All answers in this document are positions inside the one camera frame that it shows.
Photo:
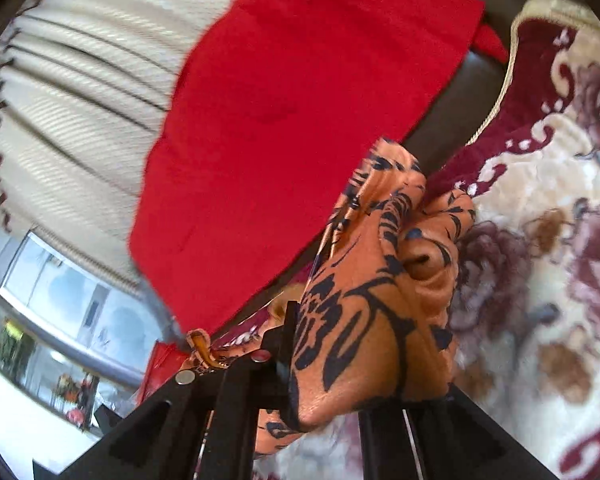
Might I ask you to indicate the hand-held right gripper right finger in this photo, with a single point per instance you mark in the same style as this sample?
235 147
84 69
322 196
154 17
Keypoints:
430 442

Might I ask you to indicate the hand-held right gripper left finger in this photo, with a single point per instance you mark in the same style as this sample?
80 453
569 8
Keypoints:
230 410

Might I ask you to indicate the orange black floral garment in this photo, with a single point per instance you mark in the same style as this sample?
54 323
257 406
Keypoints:
370 310

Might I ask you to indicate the red plastic item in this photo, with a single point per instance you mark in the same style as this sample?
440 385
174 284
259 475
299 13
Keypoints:
157 370

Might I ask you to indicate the maroon cream floral plush blanket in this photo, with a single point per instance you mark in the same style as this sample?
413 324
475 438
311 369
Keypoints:
530 260

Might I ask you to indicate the glass window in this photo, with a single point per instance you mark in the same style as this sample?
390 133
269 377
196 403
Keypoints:
55 285

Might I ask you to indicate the red cloth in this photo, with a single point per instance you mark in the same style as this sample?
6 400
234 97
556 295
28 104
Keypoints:
280 135

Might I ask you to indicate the dark brown leather sofa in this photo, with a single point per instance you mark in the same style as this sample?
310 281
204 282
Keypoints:
460 102

